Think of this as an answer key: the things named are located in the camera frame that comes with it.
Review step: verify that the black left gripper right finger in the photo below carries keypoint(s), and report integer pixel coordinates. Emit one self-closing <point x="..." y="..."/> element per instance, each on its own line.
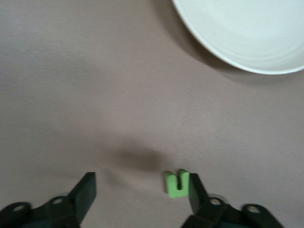
<point x="213" y="213"/>

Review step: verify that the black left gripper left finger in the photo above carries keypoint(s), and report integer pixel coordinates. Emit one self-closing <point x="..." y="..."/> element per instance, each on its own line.
<point x="71" y="211"/>

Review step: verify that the green foam letter u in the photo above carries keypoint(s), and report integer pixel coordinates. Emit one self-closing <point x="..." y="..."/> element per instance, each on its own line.
<point x="172" y="187"/>

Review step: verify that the beige round plate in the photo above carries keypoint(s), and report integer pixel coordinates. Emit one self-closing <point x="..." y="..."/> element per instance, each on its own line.
<point x="249" y="31"/>

